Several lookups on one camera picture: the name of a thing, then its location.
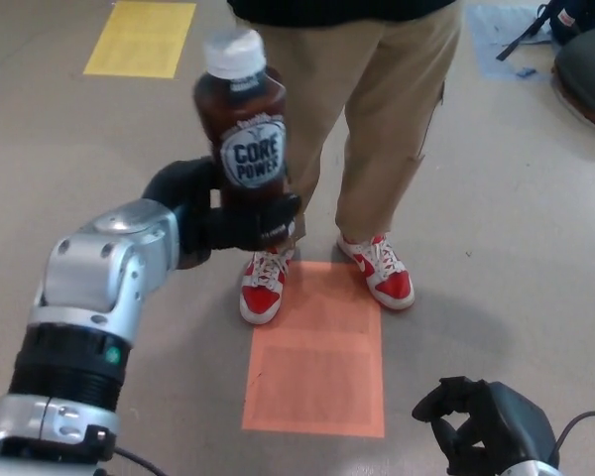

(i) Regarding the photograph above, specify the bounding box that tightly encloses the orange paper sheet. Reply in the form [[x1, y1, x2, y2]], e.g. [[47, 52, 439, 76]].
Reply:
[[241, 261, 386, 438]]

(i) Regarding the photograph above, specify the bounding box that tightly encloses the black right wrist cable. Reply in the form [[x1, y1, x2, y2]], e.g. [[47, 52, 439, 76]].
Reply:
[[554, 410, 595, 462]]

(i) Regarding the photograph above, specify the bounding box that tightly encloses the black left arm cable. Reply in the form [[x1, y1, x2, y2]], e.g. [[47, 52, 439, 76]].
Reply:
[[111, 445, 155, 476]]

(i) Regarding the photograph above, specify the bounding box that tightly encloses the black shirt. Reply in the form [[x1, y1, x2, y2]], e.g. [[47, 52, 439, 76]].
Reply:
[[226, 0, 457, 21]]

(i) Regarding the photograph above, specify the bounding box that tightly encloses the yellow paper sheet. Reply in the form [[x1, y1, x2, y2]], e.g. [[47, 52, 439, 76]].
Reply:
[[82, 0, 198, 78]]

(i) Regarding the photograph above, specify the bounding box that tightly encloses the black backpack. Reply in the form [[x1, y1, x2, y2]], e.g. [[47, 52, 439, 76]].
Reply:
[[495, 0, 595, 61]]

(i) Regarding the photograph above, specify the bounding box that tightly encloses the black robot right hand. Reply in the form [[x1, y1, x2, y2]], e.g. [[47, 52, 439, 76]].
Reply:
[[411, 376, 559, 476]]

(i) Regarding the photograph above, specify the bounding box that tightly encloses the brown Core Power shake bottle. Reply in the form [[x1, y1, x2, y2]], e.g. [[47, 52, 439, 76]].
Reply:
[[191, 28, 306, 254]]

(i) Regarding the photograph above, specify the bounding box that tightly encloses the blue paper sheet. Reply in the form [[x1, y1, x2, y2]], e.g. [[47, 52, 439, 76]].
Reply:
[[465, 4, 559, 80]]

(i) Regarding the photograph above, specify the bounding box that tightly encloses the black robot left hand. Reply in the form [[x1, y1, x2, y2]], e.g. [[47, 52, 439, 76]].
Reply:
[[141, 157, 302, 272]]

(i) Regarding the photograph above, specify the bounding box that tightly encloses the grey chair seat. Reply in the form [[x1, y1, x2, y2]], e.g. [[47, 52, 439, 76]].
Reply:
[[552, 22, 595, 133]]

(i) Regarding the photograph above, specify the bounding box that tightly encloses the red white sneaker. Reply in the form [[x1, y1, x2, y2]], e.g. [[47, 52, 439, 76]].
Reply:
[[239, 247, 295, 326], [336, 232, 417, 311]]

